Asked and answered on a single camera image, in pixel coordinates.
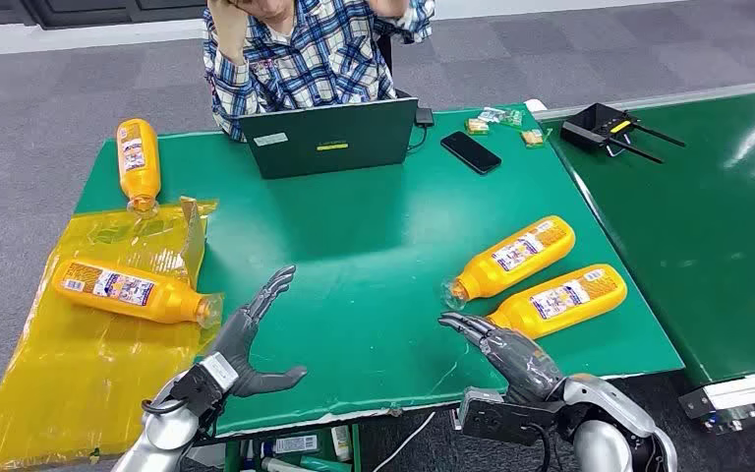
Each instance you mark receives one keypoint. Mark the person's left hand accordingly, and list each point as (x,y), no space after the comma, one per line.
(390,6)

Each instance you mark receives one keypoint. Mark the person's right hand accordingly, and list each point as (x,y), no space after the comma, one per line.
(229,29)

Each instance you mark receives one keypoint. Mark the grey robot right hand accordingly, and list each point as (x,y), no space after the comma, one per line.
(521,365)

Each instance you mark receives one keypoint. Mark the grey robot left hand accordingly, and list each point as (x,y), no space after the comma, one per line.
(237,339)

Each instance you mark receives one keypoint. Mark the orange detergent bottle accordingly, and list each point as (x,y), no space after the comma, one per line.
(514,257)
(140,176)
(156,296)
(566,300)

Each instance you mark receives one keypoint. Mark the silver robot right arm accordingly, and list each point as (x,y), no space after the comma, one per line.
(605,443)

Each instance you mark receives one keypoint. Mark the white labelled bottle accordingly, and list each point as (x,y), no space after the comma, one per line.
(295,444)

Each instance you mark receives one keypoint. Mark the white upright bottle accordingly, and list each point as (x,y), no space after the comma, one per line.
(341,443)

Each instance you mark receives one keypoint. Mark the teal and white bottle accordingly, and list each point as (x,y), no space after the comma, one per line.
(315,465)

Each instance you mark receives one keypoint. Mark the person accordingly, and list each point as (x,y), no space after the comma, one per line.
(312,65)

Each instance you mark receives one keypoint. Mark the brown cardboard piece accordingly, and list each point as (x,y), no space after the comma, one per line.
(192,244)

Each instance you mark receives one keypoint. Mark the black power adapter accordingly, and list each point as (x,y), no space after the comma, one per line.
(424,117)

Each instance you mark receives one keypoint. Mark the dark cabinet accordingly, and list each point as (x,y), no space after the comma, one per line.
(91,10)

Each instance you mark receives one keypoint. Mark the dark green laptop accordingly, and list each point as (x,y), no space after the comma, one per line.
(332,140)

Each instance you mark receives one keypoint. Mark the orange snack packet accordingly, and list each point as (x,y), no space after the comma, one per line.
(533,137)
(477,126)

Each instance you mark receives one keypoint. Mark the clear white snack packet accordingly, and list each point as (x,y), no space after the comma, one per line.
(491,115)

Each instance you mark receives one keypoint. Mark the yellow plastic sheet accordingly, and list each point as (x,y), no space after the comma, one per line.
(91,378)

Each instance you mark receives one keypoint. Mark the black smartphone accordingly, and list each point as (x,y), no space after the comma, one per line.
(470,152)

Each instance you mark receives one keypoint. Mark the white rounded corner piece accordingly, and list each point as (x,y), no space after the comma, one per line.
(535,105)

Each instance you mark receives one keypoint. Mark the green conveyor belt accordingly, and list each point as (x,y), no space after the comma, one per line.
(696,241)

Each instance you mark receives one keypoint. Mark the black router with antennas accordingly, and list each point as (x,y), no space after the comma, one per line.
(592,127)

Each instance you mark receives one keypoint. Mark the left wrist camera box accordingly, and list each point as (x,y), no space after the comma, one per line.
(211,381)

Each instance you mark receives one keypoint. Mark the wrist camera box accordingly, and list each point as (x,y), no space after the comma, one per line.
(501,420)
(211,381)

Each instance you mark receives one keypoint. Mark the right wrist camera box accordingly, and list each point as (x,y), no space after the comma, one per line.
(501,420)

